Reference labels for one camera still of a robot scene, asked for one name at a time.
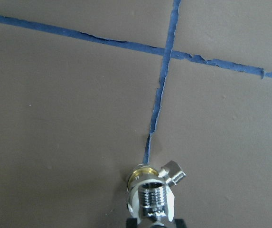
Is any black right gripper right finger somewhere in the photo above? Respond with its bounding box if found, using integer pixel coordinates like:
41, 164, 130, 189
174, 219, 187, 228

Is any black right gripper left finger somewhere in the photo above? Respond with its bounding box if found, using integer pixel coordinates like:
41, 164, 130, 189
125, 219, 138, 228

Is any chrome angle valve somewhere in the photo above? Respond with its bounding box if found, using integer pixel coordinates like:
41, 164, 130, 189
138, 182, 174, 228

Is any white PPR brass valve fitting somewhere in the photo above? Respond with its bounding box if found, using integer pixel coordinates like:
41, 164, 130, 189
127, 161, 187, 215

